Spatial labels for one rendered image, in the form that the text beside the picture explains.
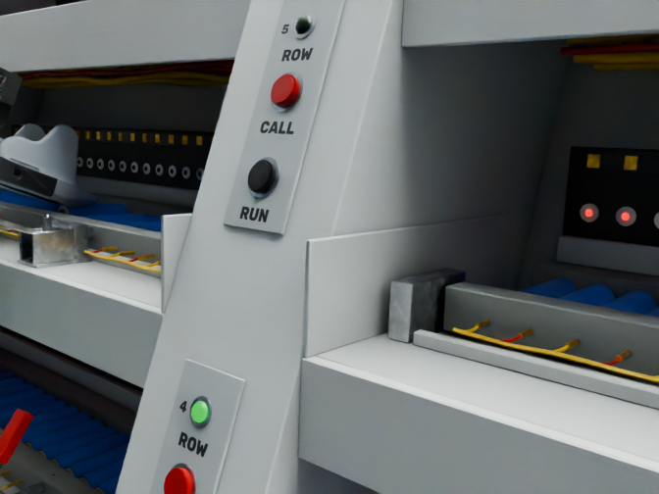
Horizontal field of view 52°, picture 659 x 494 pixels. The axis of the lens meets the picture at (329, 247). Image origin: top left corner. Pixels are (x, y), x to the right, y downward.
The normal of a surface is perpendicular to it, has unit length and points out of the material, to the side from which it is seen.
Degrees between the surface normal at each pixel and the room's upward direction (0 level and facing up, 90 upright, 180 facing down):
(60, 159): 90
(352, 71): 90
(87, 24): 109
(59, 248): 90
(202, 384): 90
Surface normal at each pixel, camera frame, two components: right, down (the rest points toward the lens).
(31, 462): 0.04, -0.99
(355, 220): 0.76, 0.13
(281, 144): -0.59, -0.23
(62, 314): -0.64, 0.09
